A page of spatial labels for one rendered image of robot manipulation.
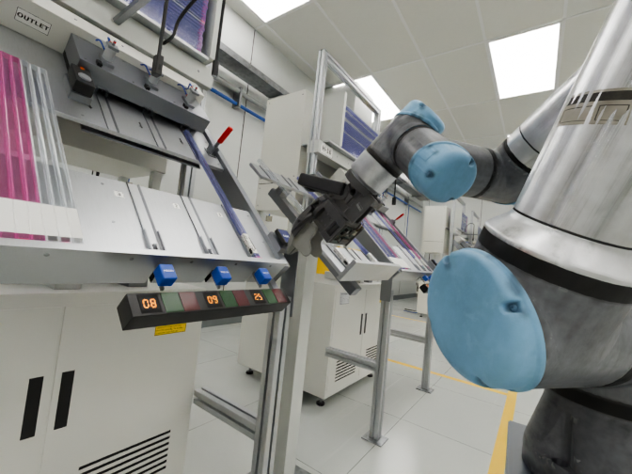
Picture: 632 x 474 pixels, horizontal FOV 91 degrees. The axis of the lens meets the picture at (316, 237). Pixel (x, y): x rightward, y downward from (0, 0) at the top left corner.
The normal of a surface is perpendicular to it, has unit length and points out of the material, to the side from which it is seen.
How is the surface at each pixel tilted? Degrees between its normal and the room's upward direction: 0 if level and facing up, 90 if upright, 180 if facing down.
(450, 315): 97
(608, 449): 72
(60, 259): 135
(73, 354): 90
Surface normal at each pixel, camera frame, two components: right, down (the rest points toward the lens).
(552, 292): -0.49, 0.24
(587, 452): -0.78, -0.42
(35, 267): 0.50, 0.73
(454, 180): 0.17, 0.58
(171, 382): 0.81, 0.05
